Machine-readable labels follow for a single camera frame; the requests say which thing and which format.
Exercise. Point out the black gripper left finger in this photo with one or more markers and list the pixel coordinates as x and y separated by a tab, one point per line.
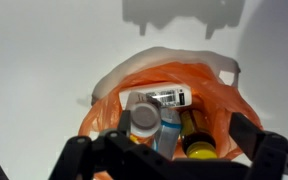
124	153

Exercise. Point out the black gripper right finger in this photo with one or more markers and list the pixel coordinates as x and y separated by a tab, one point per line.
270	153

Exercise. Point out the blue and white box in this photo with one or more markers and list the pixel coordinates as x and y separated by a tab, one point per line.
169	136

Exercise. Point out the dark bottle yellow cap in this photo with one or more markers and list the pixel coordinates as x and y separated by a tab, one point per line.
197	140

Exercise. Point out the orange plastic bag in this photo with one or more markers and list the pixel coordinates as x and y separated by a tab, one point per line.
217	100

